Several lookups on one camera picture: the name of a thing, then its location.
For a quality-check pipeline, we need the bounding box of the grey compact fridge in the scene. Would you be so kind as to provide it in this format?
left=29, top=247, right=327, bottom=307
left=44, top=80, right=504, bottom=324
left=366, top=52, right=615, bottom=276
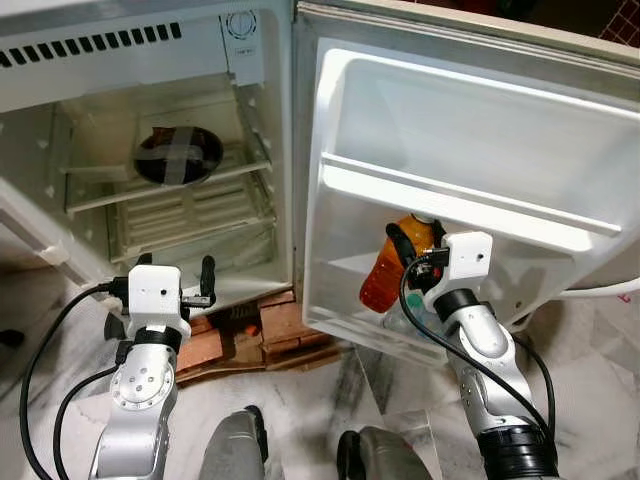
left=0, top=0, right=296, bottom=316

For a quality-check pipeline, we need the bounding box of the white thermostat control panel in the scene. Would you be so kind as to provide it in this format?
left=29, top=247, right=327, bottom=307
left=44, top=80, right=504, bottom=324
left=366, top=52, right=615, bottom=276
left=222, top=8, right=266, bottom=86

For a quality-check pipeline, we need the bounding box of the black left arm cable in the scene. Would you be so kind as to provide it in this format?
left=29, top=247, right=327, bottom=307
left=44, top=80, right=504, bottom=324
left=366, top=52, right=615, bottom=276
left=20, top=285, right=131, bottom=480
left=52, top=365, right=121, bottom=480

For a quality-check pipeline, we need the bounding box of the wooden pallet base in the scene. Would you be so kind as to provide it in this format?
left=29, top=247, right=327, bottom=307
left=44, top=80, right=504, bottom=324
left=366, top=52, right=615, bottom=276
left=175, top=290, right=346, bottom=386

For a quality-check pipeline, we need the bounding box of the white door shelf rail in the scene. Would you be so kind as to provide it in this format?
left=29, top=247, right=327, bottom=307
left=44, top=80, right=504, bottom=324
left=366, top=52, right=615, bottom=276
left=318, top=152, right=623, bottom=253

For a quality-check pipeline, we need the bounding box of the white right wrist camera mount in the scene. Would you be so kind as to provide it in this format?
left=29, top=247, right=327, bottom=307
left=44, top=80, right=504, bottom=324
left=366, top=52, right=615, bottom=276
left=443, top=232, right=495, bottom=291

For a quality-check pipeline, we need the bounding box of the white vented freezer flap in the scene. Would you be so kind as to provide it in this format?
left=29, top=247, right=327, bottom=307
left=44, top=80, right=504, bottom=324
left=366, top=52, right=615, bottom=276
left=0, top=15, right=226, bottom=111

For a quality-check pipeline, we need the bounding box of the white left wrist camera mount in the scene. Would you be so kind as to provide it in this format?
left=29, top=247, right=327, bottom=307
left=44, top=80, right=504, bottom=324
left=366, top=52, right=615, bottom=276
left=127, top=265, right=184, bottom=333

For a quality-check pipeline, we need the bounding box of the red brick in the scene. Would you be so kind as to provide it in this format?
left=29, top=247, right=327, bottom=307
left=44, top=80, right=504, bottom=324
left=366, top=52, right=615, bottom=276
left=178, top=318, right=226, bottom=373
left=260, top=298, right=336, bottom=351

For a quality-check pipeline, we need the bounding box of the compact fridge door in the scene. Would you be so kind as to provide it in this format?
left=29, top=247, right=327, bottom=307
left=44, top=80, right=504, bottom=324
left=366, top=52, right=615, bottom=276
left=293, top=0, right=640, bottom=366

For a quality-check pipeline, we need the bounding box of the glass fridge shelf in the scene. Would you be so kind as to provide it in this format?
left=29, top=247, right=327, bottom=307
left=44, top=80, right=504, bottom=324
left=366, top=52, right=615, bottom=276
left=60, top=140, right=273, bottom=213

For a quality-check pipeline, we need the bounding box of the grey right robot leg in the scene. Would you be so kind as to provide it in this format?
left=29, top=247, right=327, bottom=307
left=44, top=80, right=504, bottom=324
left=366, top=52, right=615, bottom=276
left=337, top=427, right=436, bottom=480

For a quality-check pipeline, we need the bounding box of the orange juice bottle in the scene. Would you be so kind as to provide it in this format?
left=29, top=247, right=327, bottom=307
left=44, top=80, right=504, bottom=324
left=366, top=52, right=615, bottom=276
left=358, top=213, right=441, bottom=313

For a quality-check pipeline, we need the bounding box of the white slatted crisper cover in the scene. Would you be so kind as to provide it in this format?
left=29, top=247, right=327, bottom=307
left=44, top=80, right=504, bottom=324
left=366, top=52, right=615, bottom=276
left=105, top=175, right=276, bottom=263

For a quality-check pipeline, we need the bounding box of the grey left robot leg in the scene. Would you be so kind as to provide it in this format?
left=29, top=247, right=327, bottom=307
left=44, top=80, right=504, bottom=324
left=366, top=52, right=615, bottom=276
left=200, top=405, right=269, bottom=480

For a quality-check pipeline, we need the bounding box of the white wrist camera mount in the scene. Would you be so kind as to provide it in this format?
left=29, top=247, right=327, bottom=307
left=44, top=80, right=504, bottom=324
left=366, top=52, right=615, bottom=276
left=443, top=232, right=495, bottom=291
left=127, top=265, right=184, bottom=333

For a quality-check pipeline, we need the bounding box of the grey robot leg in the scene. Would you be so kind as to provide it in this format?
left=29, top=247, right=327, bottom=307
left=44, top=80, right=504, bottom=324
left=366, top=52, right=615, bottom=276
left=200, top=405, right=269, bottom=480
left=337, top=427, right=436, bottom=480

